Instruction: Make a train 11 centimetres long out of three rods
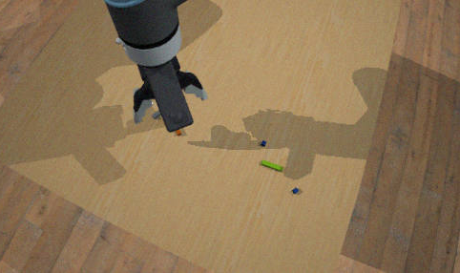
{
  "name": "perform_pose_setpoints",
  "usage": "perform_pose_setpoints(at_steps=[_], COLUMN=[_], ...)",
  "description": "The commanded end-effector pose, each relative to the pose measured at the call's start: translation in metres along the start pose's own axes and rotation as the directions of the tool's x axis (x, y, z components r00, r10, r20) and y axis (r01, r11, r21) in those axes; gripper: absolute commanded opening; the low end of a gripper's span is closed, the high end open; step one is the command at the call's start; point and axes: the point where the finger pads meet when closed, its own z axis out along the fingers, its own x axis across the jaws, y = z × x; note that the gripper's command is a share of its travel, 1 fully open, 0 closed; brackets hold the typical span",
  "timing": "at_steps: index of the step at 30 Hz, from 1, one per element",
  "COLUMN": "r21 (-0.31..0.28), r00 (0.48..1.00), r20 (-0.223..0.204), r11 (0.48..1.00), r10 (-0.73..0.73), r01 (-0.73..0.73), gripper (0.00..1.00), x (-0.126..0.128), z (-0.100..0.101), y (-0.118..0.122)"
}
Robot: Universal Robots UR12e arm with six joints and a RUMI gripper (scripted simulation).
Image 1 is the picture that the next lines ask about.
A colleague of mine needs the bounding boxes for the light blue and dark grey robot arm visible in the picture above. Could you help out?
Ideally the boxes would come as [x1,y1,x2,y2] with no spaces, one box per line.
[104,0,194,133]

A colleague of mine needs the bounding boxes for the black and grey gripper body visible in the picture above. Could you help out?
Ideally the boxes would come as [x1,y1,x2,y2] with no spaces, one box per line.
[137,56,186,99]

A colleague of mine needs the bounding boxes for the lime green rod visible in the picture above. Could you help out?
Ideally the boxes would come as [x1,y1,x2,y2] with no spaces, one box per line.
[261,160,283,172]

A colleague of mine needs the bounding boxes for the grey rod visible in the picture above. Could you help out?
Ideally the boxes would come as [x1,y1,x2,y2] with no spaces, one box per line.
[152,110,161,119]

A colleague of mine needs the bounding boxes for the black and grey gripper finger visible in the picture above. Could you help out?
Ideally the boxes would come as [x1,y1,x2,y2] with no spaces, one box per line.
[133,87,153,124]
[183,70,208,100]

